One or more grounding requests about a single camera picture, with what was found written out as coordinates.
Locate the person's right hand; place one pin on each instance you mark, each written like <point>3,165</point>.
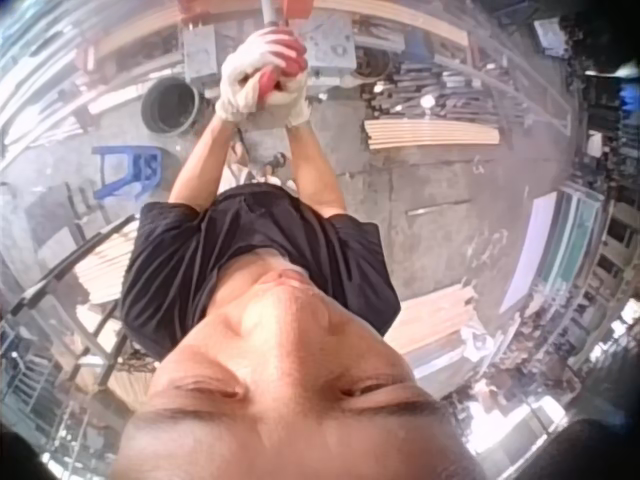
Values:
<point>296,102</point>

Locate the person's left hand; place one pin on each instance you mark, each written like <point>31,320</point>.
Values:
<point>245,70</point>

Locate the metal lever with red grip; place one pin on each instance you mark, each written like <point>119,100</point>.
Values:
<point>266,11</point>

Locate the person's legs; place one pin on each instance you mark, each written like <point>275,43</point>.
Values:
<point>245,175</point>

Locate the long curved wooden plank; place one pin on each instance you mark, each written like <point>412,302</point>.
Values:
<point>400,15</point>

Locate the black round bucket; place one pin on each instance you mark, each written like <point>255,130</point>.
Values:
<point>170,106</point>

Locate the stack of light wooden slats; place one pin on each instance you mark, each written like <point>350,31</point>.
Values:
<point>430,133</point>

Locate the pile of grey metal profiles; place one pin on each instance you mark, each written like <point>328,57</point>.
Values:
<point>445,90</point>

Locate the long pale wooden board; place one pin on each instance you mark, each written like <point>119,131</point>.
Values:
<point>135,32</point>

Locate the blue plastic stool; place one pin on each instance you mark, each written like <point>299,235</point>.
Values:
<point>131,167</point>

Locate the heap of wooden slats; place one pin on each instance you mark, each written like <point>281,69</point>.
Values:
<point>107,270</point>

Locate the grey metal box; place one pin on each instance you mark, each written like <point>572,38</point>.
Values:
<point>550,37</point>

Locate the bundle of wooden boards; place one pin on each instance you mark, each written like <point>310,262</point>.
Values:
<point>435,320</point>

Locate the white flat panel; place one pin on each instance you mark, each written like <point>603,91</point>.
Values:
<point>530,250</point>

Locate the black metal rack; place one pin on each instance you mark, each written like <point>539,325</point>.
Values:
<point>60,285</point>

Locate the stack of glass window frames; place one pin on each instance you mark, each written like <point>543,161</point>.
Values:
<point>575,240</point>

